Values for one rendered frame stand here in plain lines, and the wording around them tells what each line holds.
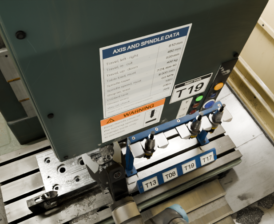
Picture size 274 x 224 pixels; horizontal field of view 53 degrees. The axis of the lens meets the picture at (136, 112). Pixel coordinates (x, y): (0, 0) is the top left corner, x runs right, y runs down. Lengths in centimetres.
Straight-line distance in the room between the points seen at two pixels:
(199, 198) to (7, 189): 98
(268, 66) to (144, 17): 125
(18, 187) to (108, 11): 120
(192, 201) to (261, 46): 90
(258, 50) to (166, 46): 119
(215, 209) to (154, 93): 116
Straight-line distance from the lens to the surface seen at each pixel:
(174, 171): 141
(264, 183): 174
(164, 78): 56
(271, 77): 162
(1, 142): 199
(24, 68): 41
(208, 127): 124
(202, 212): 162
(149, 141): 108
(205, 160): 149
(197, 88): 66
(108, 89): 50
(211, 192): 166
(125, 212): 80
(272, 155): 178
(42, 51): 39
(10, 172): 152
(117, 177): 77
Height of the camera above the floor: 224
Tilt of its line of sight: 57 degrees down
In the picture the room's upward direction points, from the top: 7 degrees clockwise
